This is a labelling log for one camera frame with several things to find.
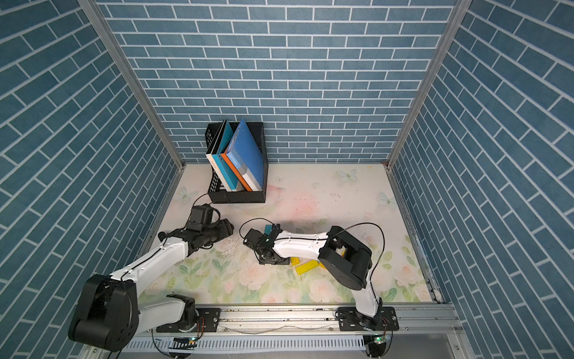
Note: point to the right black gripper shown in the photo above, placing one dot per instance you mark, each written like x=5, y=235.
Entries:
x=261, y=259

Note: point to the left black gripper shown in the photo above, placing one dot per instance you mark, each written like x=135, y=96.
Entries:
x=225, y=229

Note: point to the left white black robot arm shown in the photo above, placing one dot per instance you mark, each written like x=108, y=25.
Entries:
x=108, y=314

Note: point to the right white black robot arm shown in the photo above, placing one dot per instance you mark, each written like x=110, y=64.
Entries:
x=347, y=259

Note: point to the black mesh file holder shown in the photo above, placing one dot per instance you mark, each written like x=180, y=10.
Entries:
x=217, y=192

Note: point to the white book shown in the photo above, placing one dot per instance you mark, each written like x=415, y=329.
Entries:
x=214, y=135

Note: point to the orange book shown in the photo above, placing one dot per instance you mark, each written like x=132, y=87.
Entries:
x=236, y=172

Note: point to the large blue folder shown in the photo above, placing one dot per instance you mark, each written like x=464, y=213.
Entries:
x=245, y=154

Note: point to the teal book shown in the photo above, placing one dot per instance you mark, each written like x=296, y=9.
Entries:
x=231, y=179

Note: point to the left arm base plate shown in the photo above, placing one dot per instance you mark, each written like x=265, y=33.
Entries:
x=206, y=320

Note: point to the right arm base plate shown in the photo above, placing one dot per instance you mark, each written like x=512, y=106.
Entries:
x=349, y=319

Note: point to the white slotted cable duct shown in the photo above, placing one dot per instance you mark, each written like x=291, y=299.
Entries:
x=244, y=344

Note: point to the aluminium mounting rail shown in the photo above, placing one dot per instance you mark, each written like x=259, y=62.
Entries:
x=253, y=320

